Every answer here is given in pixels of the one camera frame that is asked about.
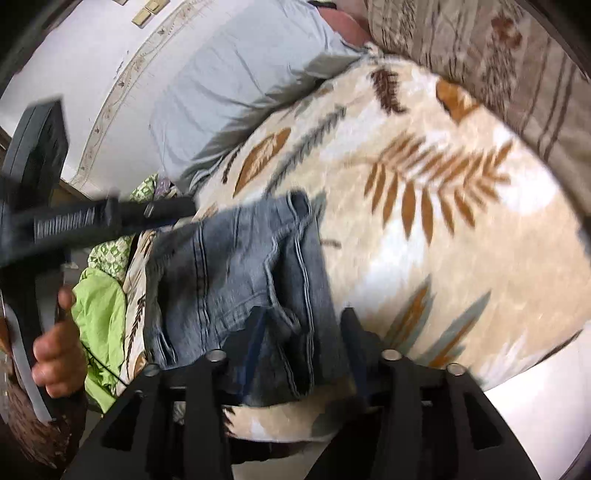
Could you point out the salmon pink pillow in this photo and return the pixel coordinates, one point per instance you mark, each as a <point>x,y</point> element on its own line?
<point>344,27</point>

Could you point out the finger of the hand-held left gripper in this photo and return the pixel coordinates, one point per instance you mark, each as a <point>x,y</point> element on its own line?
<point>157,210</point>

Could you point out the beige leaf-print blanket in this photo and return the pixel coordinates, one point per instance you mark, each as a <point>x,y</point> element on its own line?
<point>438,254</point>

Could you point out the light blue pillow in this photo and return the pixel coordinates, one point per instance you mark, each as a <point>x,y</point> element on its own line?
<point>240,83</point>

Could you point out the brown patterned garment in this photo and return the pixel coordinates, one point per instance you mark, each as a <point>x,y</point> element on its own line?
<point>41,429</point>

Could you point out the beige wall switch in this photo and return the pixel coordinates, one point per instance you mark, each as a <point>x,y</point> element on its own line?
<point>141,17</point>
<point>156,4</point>

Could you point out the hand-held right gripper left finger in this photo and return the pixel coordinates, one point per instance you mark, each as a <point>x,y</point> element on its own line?
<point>256,341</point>

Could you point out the person's left hand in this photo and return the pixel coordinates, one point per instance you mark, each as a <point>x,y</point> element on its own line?
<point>60,360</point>

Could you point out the striped beige pillow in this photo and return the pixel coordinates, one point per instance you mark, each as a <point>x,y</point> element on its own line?
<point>508,69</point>

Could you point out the white mattress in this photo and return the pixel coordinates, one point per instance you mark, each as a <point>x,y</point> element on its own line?
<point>535,415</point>

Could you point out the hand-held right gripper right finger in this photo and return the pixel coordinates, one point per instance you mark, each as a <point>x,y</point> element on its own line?
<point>353,350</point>

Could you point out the lime green cloth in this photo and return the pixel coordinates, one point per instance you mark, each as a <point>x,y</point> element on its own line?
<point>99,314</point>

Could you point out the grey-blue denim pants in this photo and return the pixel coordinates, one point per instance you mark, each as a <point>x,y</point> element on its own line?
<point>221,277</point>

